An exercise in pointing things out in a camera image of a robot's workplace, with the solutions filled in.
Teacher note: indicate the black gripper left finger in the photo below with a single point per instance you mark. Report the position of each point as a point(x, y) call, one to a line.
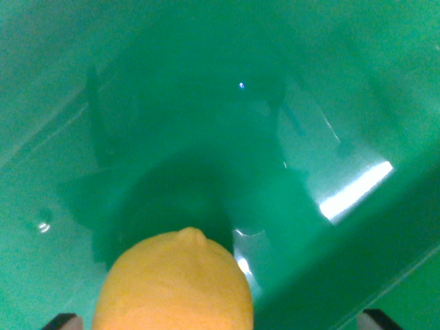
point(63, 322)

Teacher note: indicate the yellow lemon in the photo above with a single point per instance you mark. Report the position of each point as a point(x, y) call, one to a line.
point(173, 285)

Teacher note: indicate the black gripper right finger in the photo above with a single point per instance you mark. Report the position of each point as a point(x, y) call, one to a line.
point(373, 321)

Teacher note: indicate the green plastic bin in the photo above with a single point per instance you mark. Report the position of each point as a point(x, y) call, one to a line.
point(206, 120)

